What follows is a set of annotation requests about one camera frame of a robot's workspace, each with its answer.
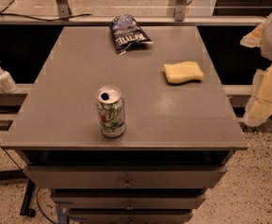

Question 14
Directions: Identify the bottom grey drawer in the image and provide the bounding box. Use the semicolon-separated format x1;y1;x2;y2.
68;209;193;224

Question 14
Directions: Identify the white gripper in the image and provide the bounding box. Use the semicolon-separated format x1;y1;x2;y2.
240;13;272;127

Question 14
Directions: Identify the middle grey drawer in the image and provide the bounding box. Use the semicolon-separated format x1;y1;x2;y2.
51;190;206;210

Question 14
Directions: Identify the top grey drawer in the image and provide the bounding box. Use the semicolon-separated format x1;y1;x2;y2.
23;165;226;189

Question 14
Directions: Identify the black cable on ledge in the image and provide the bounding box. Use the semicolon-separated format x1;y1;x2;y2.
0;12;93;22

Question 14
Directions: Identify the white 7up can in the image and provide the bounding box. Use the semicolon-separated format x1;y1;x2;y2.
96;86;126;137

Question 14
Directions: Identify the yellow sponge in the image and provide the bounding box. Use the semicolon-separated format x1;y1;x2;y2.
164;61;204;84

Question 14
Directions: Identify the metal railing frame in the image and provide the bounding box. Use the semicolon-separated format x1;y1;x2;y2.
0;0;272;25

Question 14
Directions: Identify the white pump dispenser bottle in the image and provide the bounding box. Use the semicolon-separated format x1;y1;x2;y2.
0;66;17;93

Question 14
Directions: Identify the blue Kettle chip bag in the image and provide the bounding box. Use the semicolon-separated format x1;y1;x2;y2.
109;14;152;55

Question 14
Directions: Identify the grey drawer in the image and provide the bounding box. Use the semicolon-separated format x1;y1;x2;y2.
51;190;206;210
68;209;193;224
23;165;226;189

